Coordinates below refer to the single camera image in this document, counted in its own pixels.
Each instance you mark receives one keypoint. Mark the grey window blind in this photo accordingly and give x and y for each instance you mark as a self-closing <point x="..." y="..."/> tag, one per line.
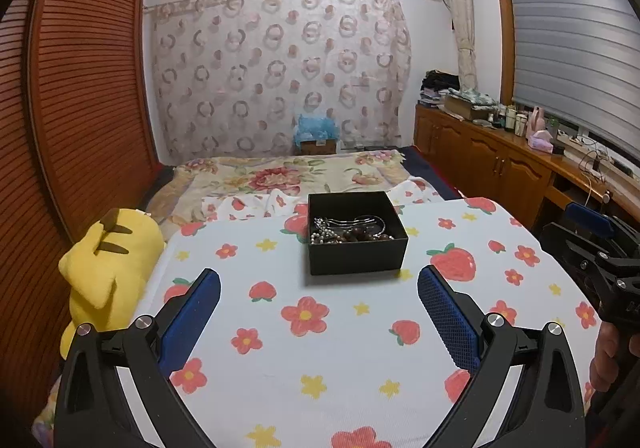
<point x="575" y="53"/>

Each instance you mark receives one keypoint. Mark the cluster of cosmetic bottles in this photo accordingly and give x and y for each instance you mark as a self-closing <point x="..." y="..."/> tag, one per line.
<point x="510" y="118"/>

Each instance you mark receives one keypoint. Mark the stack of folded clothes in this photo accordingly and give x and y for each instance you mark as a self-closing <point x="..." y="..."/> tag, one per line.
<point x="437" y="88"/>

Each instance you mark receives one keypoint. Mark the wooden window frame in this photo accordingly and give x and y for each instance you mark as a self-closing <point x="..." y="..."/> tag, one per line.
<point x="504" y="28"/>

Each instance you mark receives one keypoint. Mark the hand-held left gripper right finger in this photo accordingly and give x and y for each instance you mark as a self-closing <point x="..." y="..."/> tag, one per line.
<point x="450" y="318"/>

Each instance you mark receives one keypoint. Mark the flat cardboard box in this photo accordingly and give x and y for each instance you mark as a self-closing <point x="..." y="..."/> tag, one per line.
<point x="460" y="109"/>

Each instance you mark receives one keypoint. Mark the dark blue bed sheet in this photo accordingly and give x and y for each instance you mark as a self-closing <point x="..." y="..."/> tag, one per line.
<point x="430" y="173"/>

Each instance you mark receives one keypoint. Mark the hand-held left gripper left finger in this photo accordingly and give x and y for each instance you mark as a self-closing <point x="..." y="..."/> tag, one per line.
<point x="192" y="318"/>

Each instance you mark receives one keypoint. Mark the white power strip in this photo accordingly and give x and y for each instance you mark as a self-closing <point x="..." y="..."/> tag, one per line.
<point x="580" y="145"/>

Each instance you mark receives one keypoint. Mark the cream window curtain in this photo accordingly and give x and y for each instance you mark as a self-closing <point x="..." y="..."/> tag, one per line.
<point x="462" y="28"/>

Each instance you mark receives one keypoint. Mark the person's right forearm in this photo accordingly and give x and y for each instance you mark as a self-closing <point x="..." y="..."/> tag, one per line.
<point x="622" y="418"/>

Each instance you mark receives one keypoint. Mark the brown louvered wardrobe door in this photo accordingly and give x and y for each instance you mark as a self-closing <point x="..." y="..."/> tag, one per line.
<point x="85" y="103"/>

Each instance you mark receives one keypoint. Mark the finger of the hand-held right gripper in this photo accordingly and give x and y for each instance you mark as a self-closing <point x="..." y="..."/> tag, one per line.
<point x="592" y="219"/>
<point x="607" y="288"/>

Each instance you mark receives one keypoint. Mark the small brown cardboard box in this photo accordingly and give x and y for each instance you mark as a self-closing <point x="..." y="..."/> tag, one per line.
<point x="320" y="147"/>

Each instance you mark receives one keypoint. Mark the person's right hand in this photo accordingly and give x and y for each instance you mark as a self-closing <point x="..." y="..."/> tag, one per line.
<point x="607" y="358"/>

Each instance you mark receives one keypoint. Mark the wooden cabinet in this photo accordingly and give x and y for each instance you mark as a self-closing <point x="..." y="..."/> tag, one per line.
<point x="480" y="153"/>

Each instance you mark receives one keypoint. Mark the green patterned cloth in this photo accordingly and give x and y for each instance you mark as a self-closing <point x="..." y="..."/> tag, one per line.
<point x="475" y="97"/>

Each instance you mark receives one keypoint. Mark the blue plush toy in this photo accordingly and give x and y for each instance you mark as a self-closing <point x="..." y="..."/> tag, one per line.
<point x="315" y="127"/>

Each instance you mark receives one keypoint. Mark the black cardboard box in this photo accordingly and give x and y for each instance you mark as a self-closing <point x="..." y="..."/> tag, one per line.
<point x="350" y="258"/>

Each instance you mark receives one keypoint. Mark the strawberry printed tablecloth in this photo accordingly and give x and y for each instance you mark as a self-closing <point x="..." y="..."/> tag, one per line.
<point x="350" y="343"/>

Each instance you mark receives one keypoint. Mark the yellow plush toy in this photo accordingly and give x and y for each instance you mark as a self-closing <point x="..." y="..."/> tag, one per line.
<point x="110" y="268"/>

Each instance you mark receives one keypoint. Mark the pink bottle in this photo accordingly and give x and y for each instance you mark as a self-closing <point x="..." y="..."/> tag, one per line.
<point x="538" y="119"/>

